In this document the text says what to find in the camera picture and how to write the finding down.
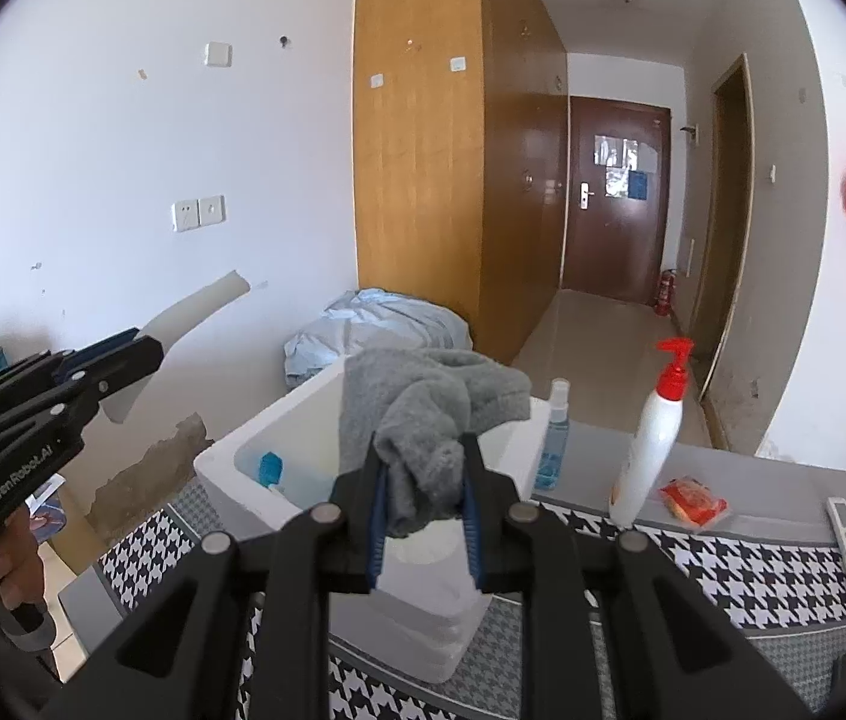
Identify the person's left hand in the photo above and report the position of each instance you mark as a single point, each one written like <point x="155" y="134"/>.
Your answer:
<point x="18" y="562"/>

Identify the wooden side doorway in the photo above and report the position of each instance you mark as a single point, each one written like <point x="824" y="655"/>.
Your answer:
<point x="727" y="240"/>

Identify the white pump bottle red cap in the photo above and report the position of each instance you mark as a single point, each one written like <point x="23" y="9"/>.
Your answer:
<point x="652" y="450"/>

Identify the houndstooth table cloth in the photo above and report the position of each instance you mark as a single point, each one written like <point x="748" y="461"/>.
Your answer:
<point x="730" y="577"/>

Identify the red snack packet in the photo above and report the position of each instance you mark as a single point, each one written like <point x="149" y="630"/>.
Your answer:
<point x="693" y="501"/>

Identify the blue spray bottle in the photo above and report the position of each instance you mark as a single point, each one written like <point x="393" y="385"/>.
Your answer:
<point x="550" y="457"/>

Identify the grey towel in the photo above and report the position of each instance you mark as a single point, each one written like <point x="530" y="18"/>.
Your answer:
<point x="423" y="405"/>

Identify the blue face mask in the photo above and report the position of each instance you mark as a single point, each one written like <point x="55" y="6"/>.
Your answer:
<point x="271" y="469"/>

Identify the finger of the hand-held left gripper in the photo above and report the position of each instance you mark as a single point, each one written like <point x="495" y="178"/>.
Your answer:
<point x="123" y="371"/>
<point x="70" y="360"/>

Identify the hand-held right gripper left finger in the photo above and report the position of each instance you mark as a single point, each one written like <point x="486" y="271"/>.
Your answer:
<point x="373" y="532"/>

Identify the light blue bedding pile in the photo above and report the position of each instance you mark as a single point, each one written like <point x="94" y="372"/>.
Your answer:
<point x="393" y="322"/>

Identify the white wall switch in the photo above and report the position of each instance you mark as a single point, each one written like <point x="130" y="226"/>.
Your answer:
<point x="217" y="54"/>

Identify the white foam box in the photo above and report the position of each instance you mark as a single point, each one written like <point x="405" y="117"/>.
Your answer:
<point x="273" y="510"/>

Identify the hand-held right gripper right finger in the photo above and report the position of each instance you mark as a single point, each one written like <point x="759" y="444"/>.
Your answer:
<point x="472" y="532"/>

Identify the white double wall socket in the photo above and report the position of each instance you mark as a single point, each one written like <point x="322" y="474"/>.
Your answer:
<point x="198" y="212"/>

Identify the red fire extinguisher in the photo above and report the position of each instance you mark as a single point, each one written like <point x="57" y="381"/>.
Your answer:
<point x="664" y="294"/>

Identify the dark brown door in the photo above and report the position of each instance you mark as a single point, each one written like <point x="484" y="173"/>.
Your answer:
<point x="610" y="247"/>

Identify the wooden wardrobe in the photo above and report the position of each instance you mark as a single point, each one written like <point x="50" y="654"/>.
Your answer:
<point x="430" y="165"/>

